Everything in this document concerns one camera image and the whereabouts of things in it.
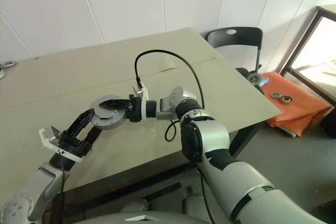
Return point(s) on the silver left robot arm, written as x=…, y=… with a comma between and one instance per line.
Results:
x=39, y=182

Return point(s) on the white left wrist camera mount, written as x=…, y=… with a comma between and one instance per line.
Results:
x=44, y=140

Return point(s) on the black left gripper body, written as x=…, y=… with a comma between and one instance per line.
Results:
x=74, y=145

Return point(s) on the white flat panel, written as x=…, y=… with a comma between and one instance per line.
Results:
x=288, y=130

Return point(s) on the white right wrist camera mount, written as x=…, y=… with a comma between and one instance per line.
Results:
x=143, y=93

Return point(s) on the beige table cover sheet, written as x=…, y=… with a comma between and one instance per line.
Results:
x=78, y=77

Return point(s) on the dark round bearing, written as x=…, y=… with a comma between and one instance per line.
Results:
x=286, y=99

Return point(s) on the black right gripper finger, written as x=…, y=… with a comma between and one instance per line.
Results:
x=118, y=104

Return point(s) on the black table frame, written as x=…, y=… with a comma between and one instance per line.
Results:
x=131, y=179

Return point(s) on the white toothed motor stator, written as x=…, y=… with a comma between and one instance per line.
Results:
x=105, y=113

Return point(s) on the orange cloth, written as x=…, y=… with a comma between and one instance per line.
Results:
x=296, y=113

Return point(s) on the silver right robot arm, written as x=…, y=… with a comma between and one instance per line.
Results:
x=210, y=134

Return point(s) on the grey rounded shape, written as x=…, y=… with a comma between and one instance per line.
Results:
x=135, y=205
x=193, y=203

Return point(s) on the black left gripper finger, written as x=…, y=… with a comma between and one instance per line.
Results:
x=80, y=124
x=92, y=134

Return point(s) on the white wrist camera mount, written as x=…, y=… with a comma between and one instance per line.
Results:
x=44, y=140
x=143, y=93

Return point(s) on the black flat bar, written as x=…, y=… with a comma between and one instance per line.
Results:
x=162, y=190

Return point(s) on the grey round motor part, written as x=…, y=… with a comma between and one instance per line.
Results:
x=254, y=78

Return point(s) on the black folding chair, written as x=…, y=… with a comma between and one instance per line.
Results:
x=236, y=37

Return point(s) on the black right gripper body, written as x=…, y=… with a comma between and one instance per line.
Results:
x=134, y=111

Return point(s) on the small blue item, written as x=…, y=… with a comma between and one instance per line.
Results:
x=264, y=80

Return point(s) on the dark window frame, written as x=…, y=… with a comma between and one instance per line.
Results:
x=309, y=82

